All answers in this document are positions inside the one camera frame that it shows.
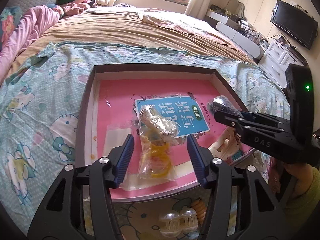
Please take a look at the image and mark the cream cloth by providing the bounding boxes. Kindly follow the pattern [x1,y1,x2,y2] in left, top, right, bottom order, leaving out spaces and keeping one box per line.
[138,9,181,28]

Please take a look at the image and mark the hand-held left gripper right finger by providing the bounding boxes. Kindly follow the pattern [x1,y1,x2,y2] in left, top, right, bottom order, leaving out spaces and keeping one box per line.
[186,134,292,240]

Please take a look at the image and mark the bagged yellow bangles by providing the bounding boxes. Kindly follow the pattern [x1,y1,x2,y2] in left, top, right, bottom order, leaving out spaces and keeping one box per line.
[136,132,176,180]

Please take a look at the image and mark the tan blanket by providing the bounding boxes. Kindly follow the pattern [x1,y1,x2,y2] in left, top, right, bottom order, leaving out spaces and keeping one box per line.
[32,6,255,63]

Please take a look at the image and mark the white low cabinet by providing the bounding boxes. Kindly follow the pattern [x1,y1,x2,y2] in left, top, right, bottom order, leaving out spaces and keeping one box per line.
[205,9,266,61]

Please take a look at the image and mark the pink quilt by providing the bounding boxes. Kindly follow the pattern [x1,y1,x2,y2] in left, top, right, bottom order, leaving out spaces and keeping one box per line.
[0,5,61,73]

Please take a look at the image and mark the person's right forearm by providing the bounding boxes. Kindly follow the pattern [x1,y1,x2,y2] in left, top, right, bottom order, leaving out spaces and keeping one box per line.
[280,164,320,232]

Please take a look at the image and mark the cartoon print bed sheet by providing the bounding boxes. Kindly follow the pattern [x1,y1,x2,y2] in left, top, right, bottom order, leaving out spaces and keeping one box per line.
[0,39,293,240]

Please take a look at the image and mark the person's right hand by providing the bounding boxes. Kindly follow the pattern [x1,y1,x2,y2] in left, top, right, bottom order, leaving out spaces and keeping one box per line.
[269,159,285,195]

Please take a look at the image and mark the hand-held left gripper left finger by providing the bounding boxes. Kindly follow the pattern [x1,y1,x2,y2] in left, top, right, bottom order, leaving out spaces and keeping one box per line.
[27,134,135,240]

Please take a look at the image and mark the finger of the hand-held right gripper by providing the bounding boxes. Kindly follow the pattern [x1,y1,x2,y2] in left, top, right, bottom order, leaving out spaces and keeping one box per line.
[240,111,284,122]
[214,109,251,136]

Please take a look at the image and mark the shallow dark cardboard box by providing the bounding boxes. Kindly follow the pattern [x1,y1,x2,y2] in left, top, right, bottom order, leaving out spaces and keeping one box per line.
[75,64,258,203]

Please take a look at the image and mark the white dresser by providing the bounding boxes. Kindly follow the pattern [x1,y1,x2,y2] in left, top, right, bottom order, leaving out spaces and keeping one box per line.
[257,39,308,88]

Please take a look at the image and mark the translucent plastic ball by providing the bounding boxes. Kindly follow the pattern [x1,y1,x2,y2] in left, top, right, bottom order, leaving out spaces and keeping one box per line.
[179,207,198,232]
[159,211,181,233]

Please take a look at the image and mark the scalloped mirror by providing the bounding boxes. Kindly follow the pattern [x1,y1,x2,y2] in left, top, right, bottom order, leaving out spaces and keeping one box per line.
[226,0,247,18]

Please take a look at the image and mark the bagged dark beaded bracelet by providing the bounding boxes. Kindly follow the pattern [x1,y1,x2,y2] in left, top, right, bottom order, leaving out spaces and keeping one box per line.
[209,95,247,118]

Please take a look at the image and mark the dark floral pillow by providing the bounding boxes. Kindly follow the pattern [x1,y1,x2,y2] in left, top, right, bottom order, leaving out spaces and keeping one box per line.
[0,6,23,43]

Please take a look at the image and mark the pink book with blue label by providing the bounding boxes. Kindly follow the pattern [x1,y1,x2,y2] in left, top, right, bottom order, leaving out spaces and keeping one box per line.
[92,79,253,197]

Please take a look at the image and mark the black flat television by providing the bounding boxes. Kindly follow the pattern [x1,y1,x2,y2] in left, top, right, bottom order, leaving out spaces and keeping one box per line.
[270,0,316,50]

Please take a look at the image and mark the orange hair clip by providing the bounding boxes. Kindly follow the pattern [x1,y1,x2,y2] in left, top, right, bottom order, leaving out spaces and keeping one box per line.
[191,198,208,225]

